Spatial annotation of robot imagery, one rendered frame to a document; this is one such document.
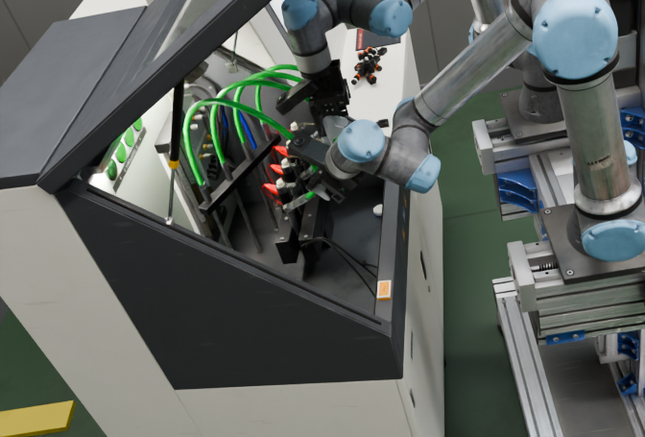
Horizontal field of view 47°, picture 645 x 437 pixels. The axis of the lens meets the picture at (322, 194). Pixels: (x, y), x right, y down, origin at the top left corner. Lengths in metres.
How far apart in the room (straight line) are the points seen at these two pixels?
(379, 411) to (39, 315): 0.84
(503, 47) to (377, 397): 0.90
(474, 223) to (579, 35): 2.16
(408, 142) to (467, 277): 1.71
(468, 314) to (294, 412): 1.15
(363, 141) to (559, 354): 1.38
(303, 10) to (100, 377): 1.05
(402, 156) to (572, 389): 1.28
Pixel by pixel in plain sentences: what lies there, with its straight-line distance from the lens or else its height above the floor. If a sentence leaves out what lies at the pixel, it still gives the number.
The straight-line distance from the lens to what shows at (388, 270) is 1.78.
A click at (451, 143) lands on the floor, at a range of 3.71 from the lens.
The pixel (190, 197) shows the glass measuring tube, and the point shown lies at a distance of 1.94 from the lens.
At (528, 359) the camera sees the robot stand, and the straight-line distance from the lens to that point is 2.47.
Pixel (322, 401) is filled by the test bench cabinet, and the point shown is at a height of 0.72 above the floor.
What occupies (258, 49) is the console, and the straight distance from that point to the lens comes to 2.03.
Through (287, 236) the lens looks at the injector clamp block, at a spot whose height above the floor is 0.98.
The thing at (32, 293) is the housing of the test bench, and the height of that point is 1.18.
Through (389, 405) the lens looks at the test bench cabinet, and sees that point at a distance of 1.86.
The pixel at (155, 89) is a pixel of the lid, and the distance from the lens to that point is 1.27.
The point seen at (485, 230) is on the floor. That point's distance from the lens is 3.21.
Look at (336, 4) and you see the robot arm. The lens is 1.55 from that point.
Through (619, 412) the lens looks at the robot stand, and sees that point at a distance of 2.40.
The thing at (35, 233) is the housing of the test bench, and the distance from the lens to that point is 1.64.
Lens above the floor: 2.21
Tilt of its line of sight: 38 degrees down
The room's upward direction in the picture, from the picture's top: 18 degrees counter-clockwise
